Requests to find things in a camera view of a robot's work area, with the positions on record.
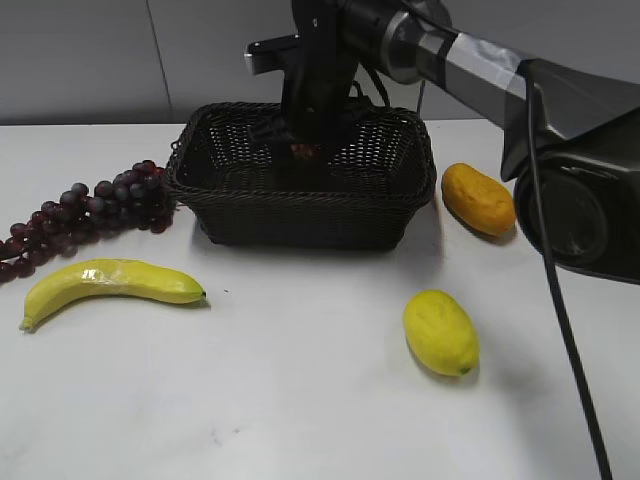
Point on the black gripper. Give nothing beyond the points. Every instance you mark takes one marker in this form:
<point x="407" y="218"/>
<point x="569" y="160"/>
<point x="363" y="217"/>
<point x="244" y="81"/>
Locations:
<point x="315" y="101"/>

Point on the red apple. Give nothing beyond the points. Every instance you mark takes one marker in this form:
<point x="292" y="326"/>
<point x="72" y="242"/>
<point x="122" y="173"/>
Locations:
<point x="303" y="151"/>

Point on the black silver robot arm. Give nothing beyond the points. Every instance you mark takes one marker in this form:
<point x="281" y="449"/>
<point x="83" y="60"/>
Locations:
<point x="571" y="139"/>

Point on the black woven basket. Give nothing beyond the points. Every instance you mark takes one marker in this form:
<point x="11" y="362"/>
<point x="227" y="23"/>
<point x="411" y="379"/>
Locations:
<point x="362" y="199"/>

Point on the purple grape bunch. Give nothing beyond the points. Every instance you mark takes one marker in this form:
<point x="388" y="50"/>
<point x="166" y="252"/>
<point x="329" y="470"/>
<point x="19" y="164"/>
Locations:
<point x="135" y="199"/>

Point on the orange mango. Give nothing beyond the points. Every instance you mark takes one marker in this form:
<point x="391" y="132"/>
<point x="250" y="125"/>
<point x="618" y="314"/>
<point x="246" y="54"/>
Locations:
<point x="478" y="200"/>

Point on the yellow lemon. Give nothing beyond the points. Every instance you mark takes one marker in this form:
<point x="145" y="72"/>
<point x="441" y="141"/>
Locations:
<point x="440" y="334"/>

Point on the yellow banana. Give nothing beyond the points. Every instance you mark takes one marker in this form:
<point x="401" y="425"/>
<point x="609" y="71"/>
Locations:
<point x="107" y="277"/>

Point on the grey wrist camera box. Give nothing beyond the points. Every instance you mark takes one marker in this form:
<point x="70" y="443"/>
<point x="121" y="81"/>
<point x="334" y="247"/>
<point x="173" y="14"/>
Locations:
<point x="275" y="54"/>

